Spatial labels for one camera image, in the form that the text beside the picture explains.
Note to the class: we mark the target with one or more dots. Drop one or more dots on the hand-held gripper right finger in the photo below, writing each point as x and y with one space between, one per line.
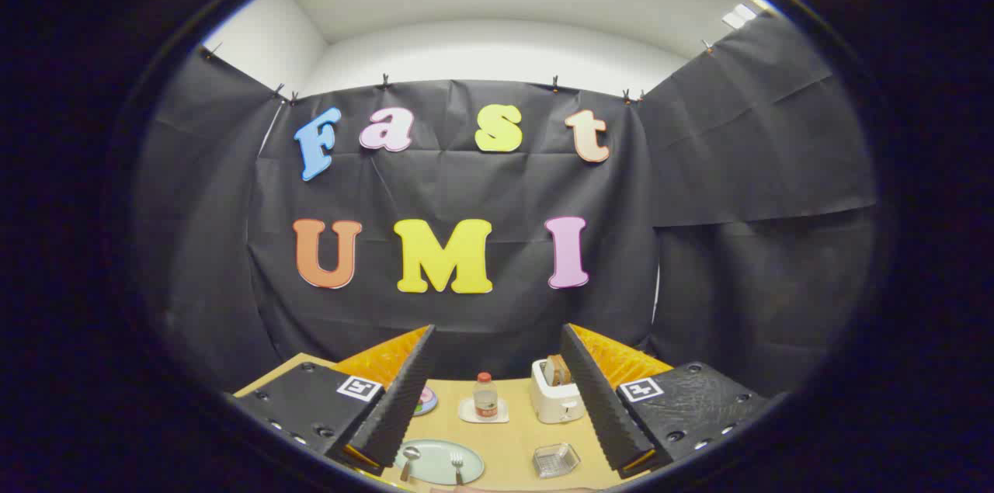
598 400

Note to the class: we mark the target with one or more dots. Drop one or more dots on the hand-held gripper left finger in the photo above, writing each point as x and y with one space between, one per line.
404 392

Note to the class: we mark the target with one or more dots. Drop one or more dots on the blue plate with food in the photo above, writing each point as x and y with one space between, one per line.
428 402

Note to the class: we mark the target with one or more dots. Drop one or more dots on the cream white toaster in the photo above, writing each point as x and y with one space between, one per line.
553 404

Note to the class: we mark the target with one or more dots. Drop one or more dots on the bread slice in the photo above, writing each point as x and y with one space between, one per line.
562 369
550 370

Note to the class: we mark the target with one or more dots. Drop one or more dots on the white square coaster tray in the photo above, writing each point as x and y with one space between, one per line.
466 415

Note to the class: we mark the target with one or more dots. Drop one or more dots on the pale green round plate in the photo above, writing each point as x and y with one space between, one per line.
435 466

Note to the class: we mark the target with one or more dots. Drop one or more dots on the clear water bottle red cap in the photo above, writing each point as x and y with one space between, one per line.
485 400

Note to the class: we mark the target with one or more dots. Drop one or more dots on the row of black cloth clips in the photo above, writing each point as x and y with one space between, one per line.
384 81

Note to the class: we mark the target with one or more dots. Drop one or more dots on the small ceiling light panel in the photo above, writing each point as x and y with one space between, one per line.
739 15

